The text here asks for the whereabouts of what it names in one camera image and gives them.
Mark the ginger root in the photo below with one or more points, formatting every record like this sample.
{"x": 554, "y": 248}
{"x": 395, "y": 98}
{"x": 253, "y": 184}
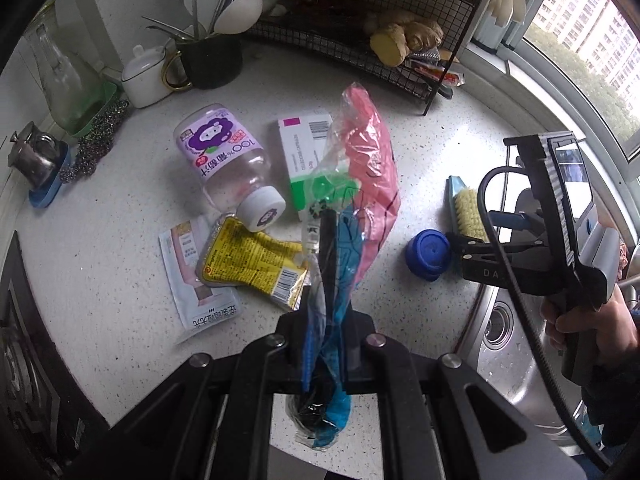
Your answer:
{"x": 405, "y": 30}

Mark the clear plastic bag green print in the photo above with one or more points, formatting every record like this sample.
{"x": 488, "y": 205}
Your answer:
{"x": 327, "y": 185}

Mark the green white medicine box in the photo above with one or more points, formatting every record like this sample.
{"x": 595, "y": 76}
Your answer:
{"x": 297, "y": 155}

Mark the garlic bulbs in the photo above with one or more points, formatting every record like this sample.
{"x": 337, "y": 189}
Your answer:
{"x": 272, "y": 0}

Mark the yellow bristle scrub brush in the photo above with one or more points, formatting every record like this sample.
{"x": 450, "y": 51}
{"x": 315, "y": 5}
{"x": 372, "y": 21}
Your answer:
{"x": 467, "y": 210}

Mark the white lidded jar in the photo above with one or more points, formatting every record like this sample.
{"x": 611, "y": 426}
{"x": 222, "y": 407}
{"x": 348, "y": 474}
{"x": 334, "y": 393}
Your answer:
{"x": 145, "y": 72}

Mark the black gas stove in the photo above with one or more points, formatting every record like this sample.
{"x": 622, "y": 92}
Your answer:
{"x": 25, "y": 360}

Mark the steel wool scrubber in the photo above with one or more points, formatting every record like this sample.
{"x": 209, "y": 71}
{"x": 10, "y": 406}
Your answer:
{"x": 110, "y": 117}
{"x": 87, "y": 155}

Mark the green plastic dish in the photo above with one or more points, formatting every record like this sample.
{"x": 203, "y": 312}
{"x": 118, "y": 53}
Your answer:
{"x": 97, "y": 110}

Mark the white sachet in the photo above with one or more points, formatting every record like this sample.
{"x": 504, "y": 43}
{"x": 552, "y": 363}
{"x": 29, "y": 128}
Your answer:
{"x": 187, "y": 285}

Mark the purple label plastic bottle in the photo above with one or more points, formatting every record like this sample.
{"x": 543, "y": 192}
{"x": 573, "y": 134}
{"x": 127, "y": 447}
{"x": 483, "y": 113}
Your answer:
{"x": 220, "y": 155}

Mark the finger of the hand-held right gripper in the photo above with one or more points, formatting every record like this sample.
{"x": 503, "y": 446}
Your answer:
{"x": 480, "y": 249}
{"x": 515, "y": 221}

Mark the glass carafe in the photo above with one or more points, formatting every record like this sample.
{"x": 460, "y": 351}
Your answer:
{"x": 65, "y": 80}

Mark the person's right forearm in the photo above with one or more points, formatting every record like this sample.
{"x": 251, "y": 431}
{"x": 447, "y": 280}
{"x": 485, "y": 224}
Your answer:
{"x": 617, "y": 400}

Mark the person's right hand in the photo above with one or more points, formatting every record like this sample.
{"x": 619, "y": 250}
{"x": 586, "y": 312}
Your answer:
{"x": 610, "y": 330}

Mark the steel oil pot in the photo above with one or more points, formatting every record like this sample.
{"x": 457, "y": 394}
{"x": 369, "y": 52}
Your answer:
{"x": 35, "y": 155}

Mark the window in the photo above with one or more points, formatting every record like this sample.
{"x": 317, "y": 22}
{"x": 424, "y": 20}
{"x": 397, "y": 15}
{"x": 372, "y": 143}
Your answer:
{"x": 575, "y": 35}

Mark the dried red chillies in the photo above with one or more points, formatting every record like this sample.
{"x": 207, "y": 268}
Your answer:
{"x": 320, "y": 1}

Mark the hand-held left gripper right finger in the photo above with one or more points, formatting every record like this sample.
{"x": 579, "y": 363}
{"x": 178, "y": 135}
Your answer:
{"x": 362, "y": 332}

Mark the blue saucer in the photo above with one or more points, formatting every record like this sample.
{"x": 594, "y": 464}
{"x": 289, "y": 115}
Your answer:
{"x": 47, "y": 194}

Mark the clear bag with coloured items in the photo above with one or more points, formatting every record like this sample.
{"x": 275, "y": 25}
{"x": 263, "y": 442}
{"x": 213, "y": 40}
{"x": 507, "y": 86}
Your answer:
{"x": 345, "y": 255}

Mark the yellow foil pouch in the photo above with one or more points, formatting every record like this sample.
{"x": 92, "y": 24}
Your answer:
{"x": 250, "y": 260}

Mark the blue bottle cap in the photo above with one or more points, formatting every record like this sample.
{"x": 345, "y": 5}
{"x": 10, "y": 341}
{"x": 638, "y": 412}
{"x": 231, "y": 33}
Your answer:
{"x": 427, "y": 255}

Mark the pink plastic bag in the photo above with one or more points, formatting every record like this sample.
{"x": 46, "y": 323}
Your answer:
{"x": 372, "y": 160}

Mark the stainless steel sink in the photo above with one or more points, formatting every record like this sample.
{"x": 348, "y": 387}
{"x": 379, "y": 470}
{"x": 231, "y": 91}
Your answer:
{"x": 500, "y": 350}

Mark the small sauce packets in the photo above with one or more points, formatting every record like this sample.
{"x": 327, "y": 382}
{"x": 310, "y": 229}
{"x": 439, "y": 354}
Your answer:
{"x": 435, "y": 70}

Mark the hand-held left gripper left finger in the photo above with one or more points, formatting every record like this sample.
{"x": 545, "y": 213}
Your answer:
{"x": 327, "y": 260}

